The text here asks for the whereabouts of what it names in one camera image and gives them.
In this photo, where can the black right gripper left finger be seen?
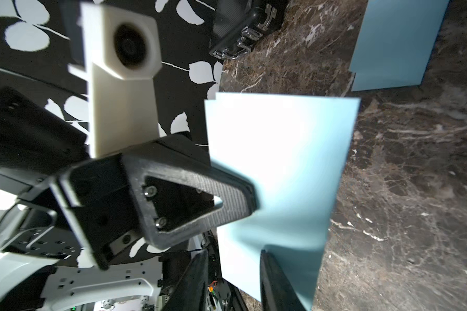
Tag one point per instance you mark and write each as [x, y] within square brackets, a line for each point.
[190, 292]

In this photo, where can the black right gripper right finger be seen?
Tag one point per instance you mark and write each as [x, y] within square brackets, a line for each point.
[277, 294]

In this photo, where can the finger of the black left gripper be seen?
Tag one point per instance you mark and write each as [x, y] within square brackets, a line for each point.
[177, 197]

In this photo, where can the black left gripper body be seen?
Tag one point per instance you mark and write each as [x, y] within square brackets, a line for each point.
[89, 206]

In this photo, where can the white square paper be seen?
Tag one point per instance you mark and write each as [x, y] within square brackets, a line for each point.
[293, 149]

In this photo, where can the pale blue square paper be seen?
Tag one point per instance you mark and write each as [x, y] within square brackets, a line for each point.
[395, 43]

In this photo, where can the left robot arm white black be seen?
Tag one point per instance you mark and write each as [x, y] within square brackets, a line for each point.
[35, 145]

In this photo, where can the black aluminium briefcase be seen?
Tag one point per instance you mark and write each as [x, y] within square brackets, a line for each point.
[240, 24]

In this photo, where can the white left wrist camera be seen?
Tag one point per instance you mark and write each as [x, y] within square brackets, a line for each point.
[122, 56]

